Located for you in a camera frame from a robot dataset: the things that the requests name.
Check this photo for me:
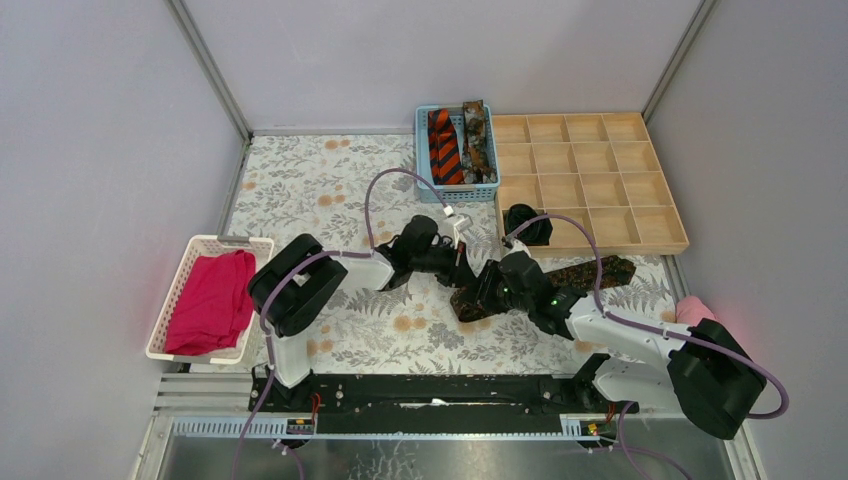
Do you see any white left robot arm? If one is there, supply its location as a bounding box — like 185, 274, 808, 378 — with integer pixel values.
247, 214, 476, 411

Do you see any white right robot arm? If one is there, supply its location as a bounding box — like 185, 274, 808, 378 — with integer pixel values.
460, 251, 766, 440

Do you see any pink cloth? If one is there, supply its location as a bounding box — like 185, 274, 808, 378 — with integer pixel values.
675, 295, 718, 326

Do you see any white plastic basket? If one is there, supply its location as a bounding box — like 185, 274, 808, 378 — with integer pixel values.
145, 235, 274, 366

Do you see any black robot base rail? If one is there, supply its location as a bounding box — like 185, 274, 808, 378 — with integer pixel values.
248, 373, 625, 435

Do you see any orange navy striped tie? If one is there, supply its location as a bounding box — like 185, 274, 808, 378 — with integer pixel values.
427, 109, 465, 185

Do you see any red cloth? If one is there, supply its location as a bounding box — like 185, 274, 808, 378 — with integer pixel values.
165, 250, 256, 356

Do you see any wooden compartment tray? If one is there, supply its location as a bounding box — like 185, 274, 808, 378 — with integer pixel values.
492, 112, 690, 258

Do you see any black gold patterned tie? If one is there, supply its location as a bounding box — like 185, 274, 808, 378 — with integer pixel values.
449, 255, 637, 323

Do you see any blue plastic basket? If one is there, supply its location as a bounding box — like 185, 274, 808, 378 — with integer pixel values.
415, 100, 501, 203

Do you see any brown camouflage tie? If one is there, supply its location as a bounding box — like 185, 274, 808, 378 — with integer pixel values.
461, 100, 497, 184

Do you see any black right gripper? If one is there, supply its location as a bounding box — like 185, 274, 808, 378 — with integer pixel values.
458, 259, 533, 314

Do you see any floral patterned tablecloth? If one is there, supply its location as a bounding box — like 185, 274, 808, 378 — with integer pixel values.
218, 134, 694, 376

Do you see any dark green rolled tie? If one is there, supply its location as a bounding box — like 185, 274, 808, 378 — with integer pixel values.
503, 203, 553, 246

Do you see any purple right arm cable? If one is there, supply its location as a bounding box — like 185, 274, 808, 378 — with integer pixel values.
506, 213, 791, 421

